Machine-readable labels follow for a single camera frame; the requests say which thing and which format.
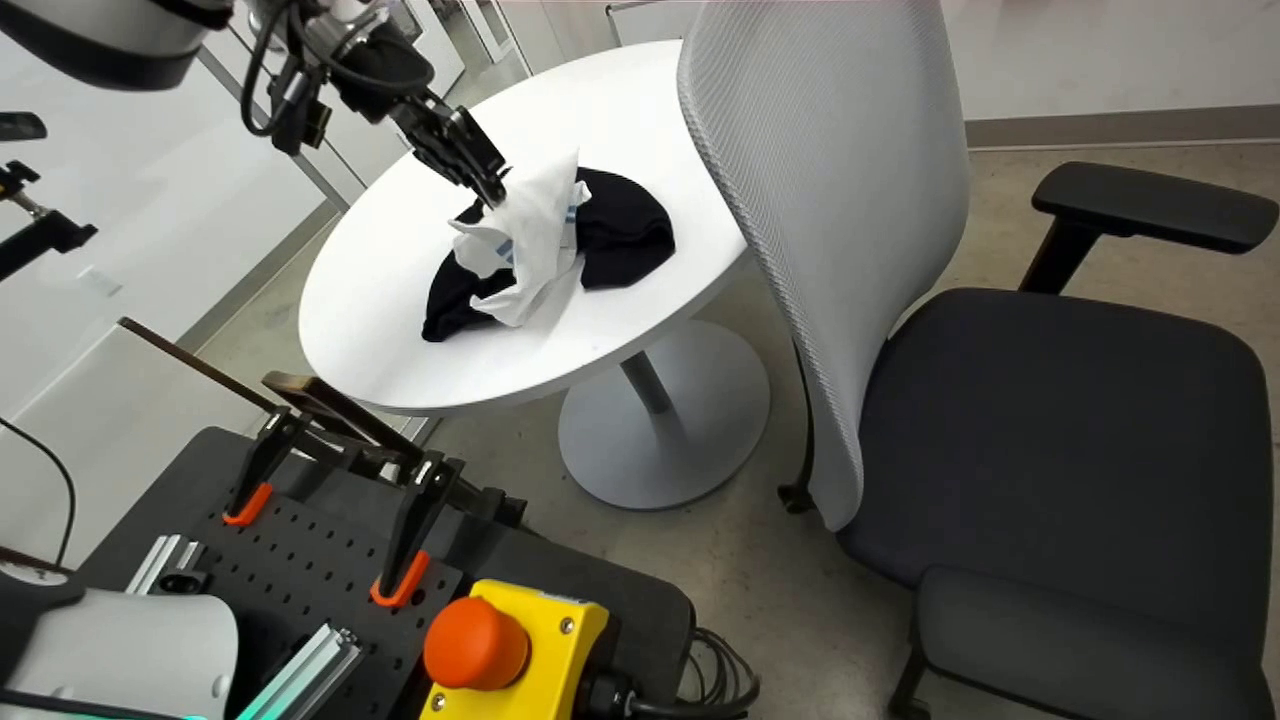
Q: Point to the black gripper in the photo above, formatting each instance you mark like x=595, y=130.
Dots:
x=434, y=133

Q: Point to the white cloth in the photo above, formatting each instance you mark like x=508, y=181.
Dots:
x=541, y=262

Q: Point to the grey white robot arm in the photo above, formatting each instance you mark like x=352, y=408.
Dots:
x=107, y=33

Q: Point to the black cloth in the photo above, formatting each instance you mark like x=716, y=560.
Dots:
x=627, y=240

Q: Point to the white door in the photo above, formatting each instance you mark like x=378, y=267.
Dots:
x=364, y=146

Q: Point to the dark brown wooden slat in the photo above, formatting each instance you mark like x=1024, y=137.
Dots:
x=203, y=366

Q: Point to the black perforated mounting board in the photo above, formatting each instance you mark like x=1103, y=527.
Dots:
x=321, y=560

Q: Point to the yellow emergency stop box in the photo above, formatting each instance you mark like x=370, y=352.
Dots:
x=535, y=660

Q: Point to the short aluminium extrusion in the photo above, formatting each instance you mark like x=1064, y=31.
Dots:
x=161, y=560

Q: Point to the long aluminium extrusion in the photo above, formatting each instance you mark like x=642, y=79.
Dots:
x=304, y=665

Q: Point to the grey office chair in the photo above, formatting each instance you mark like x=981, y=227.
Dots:
x=1064, y=425

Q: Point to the grey table pedestal base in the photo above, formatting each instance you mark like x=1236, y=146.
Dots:
x=667, y=425

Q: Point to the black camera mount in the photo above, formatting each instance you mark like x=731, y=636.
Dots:
x=35, y=232

